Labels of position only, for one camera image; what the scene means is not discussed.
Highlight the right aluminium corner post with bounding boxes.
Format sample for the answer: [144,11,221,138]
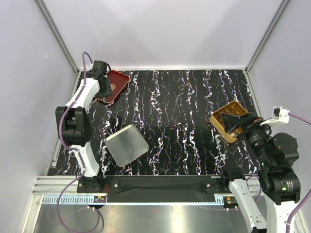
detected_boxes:
[245,0,291,72]

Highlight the aluminium corner post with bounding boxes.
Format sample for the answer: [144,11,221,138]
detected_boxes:
[35,0,81,73]
[245,0,291,72]

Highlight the gold chocolate box tray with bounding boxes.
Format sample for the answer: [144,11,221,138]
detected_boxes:
[210,100,248,144]

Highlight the aluminium frame rail front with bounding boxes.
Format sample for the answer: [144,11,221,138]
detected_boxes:
[42,194,225,206]

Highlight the red lacquer tray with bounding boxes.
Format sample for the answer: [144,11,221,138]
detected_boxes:
[95,70,130,104]

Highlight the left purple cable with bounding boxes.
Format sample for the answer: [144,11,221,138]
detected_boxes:
[56,51,104,233]

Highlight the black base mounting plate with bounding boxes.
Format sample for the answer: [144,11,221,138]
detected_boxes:
[77,175,229,199]

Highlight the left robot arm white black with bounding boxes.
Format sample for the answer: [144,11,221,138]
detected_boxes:
[55,61,112,192]

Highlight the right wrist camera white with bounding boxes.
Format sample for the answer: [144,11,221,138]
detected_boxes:
[260,106,290,127]

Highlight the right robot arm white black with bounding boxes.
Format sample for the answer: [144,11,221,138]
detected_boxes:
[221,107,301,233]

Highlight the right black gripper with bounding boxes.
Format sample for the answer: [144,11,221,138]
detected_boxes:
[221,111,274,167]

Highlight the silver square tin lid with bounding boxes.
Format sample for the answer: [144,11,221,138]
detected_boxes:
[104,124,149,167]

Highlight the left aluminium corner post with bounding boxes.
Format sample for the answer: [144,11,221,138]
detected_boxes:
[35,0,81,73]

